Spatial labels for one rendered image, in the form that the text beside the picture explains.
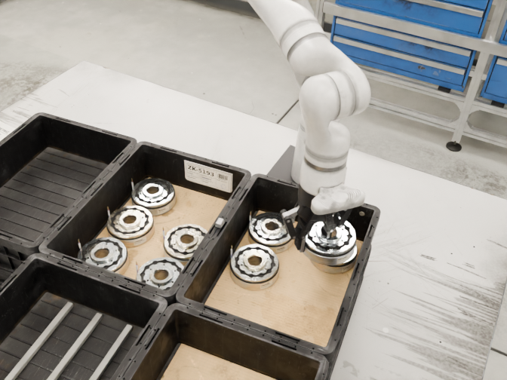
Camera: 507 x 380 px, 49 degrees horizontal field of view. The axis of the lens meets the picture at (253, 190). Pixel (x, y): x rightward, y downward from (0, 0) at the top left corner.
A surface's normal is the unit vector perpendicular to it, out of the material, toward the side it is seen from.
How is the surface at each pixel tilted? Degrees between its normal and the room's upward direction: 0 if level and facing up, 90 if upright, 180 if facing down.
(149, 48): 0
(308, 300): 0
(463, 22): 90
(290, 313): 0
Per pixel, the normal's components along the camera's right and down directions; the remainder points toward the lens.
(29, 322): 0.04, -0.75
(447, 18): -0.47, 0.57
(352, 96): 0.42, 0.26
